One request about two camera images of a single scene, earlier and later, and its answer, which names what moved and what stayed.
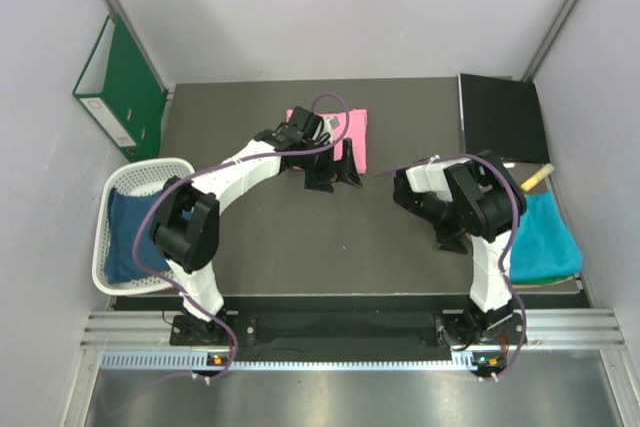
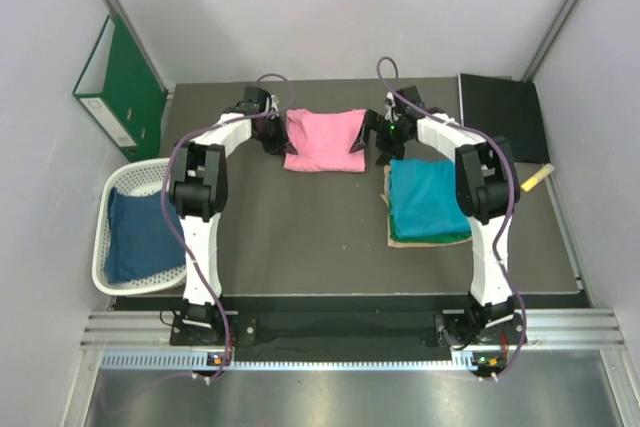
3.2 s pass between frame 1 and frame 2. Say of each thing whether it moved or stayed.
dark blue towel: stayed
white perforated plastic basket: stayed
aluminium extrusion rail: stayed
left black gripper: moved
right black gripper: moved
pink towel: moved
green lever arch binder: stayed
